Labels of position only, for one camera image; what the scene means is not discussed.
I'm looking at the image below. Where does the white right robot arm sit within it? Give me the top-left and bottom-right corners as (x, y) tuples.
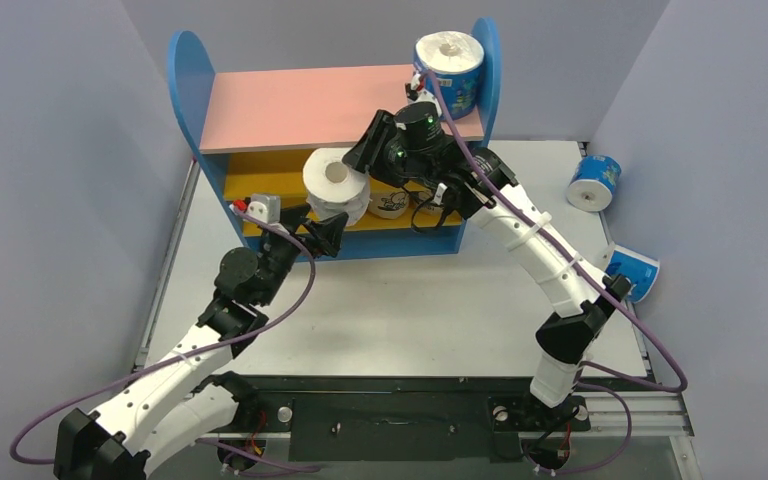
(342, 102), (632, 427)

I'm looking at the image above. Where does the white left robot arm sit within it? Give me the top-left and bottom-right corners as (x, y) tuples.
(53, 199), (349, 479)

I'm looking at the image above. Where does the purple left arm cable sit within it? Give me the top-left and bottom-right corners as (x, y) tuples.
(9, 205), (322, 478)

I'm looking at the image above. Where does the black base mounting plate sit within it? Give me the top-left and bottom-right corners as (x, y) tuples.
(188, 374), (597, 465)

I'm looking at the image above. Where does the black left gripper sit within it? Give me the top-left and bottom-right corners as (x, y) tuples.
(257, 204), (347, 307)

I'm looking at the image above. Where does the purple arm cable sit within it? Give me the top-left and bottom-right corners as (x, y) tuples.
(9, 205), (322, 478)
(423, 69), (689, 477)

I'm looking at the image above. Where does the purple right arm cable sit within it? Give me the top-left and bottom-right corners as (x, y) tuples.
(423, 69), (689, 477)

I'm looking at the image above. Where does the aluminium rail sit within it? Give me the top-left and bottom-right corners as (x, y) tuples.
(108, 389), (695, 439)

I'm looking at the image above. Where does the white floral paper roll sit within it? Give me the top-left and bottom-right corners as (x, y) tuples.
(302, 148), (370, 227)

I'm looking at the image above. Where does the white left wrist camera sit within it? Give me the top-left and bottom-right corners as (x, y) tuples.
(229, 194), (281, 225)

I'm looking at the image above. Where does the brown cartoon paper roll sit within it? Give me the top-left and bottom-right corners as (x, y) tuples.
(411, 191), (443, 215)

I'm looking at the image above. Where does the blue paper roll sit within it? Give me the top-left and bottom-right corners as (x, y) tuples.
(601, 243), (661, 304)
(565, 155), (622, 212)
(413, 31), (485, 120)

